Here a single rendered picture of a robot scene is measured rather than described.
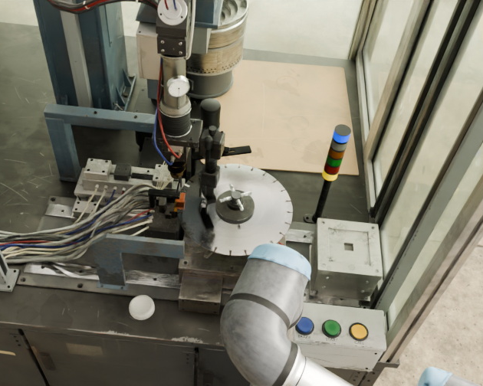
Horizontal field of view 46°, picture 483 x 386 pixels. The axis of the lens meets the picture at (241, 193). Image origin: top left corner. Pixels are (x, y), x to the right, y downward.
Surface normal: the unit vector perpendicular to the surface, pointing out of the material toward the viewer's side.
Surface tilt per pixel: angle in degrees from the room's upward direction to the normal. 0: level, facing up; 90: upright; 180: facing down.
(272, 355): 25
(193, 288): 0
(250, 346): 38
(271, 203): 0
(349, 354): 90
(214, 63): 90
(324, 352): 90
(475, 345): 0
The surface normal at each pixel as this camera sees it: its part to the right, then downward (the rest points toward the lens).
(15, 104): 0.07, -0.63
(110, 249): -0.07, 0.77
